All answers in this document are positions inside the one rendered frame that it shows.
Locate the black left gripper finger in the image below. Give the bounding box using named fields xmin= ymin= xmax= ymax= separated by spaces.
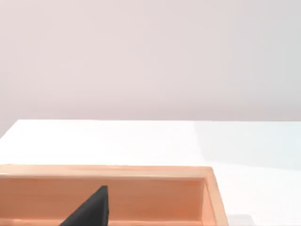
xmin=59 ymin=185 xmax=111 ymax=226

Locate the shallow salmon-coloured box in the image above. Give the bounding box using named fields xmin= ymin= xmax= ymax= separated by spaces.
xmin=0 ymin=164 xmax=229 ymax=226

